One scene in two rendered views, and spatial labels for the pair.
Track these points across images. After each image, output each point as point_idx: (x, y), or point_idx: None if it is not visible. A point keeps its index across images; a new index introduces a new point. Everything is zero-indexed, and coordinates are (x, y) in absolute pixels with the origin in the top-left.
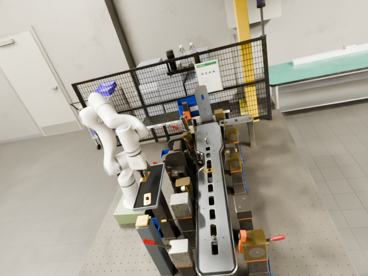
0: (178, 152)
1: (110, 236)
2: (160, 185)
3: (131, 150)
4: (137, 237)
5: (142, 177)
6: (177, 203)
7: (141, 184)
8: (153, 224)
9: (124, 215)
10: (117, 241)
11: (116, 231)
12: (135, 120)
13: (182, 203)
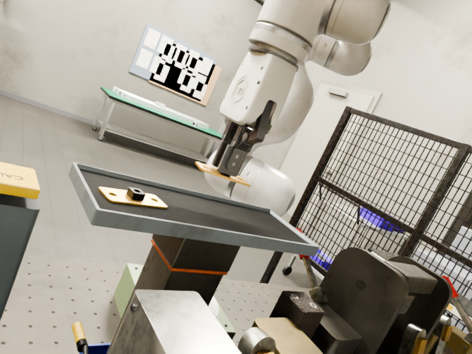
0: (393, 274)
1: (74, 286)
2: (215, 234)
3: (268, 13)
4: (71, 345)
5: (214, 161)
6: (152, 316)
7: (196, 197)
8: (10, 245)
9: (132, 286)
10: (56, 303)
11: (90, 294)
12: None
13: (156, 341)
